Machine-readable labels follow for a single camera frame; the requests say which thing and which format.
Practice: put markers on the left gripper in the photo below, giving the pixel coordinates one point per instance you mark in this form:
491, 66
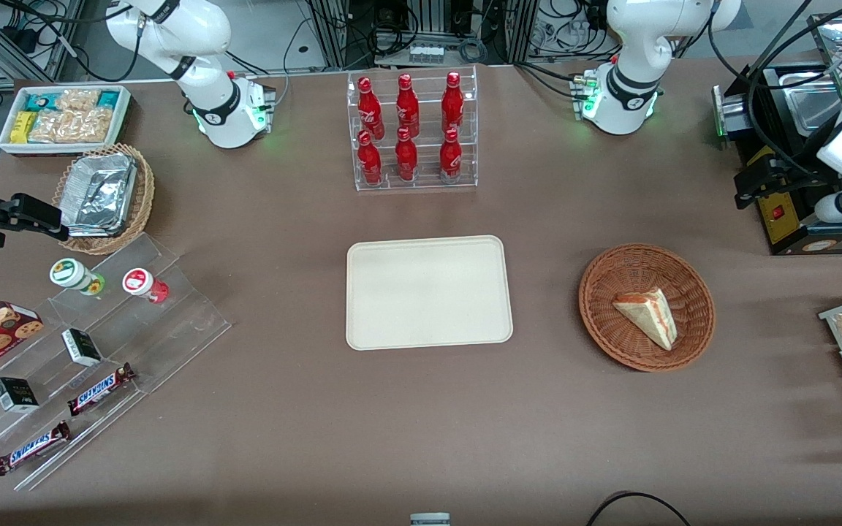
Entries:
794, 163

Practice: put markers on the triangular sandwich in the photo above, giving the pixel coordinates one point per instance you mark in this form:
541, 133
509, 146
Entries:
647, 315

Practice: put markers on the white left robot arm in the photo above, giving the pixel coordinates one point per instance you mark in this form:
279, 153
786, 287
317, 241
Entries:
629, 95

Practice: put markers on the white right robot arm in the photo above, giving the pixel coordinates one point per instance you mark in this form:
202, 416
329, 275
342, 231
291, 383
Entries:
216, 109

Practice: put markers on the light wicker basket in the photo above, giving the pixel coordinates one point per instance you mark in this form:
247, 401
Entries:
145, 197

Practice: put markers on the round brown wicker basket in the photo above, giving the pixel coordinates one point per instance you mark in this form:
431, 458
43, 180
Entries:
611, 329

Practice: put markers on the beige rectangular plastic tray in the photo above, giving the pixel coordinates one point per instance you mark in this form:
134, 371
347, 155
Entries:
428, 292

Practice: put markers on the black yellow food warmer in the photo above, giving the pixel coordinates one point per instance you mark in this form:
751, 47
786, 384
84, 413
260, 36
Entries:
783, 219

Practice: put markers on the green lid yoghurt cup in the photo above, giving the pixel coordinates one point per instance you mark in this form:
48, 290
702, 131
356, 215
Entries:
70, 272

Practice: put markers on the white rectangular snack bin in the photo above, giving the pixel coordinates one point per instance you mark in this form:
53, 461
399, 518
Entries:
6, 146

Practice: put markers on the stacked aluminium foil containers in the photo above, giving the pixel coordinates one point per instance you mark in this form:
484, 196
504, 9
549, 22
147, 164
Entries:
99, 193

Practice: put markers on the yellow snack box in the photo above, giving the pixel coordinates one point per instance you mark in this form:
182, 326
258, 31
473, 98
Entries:
22, 127

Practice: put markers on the steel food pan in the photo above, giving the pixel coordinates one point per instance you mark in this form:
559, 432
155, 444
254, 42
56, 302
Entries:
812, 109

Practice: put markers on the clear rice cracker packet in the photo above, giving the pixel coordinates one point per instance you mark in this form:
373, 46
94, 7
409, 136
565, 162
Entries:
70, 126
77, 99

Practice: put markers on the teal snack packet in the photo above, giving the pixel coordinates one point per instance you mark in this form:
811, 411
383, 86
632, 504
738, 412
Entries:
109, 98
41, 101

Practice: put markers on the red lid yoghurt cup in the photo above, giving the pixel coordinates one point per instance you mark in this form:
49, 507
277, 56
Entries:
139, 282

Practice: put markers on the small black carton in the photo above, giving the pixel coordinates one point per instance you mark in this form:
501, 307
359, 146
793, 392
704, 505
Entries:
82, 348
15, 394

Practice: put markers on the clear acrylic stepped display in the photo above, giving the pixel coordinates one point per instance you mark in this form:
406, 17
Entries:
172, 321

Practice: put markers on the snickers chocolate bar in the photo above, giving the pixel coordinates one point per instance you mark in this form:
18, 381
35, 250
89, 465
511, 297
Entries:
32, 448
99, 389

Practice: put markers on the red cola bottle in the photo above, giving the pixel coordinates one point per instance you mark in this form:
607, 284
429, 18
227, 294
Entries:
450, 159
370, 109
406, 159
452, 106
370, 162
407, 108

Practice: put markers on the clear acrylic bottle rack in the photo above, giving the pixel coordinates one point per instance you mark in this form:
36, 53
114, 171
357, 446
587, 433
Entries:
425, 164

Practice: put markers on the white power strip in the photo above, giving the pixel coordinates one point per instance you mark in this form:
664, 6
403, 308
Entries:
426, 52

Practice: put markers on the grey box at table edge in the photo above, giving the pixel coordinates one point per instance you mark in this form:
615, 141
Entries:
430, 520

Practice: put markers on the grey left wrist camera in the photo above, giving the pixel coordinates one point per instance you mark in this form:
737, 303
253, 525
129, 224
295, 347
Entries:
721, 109

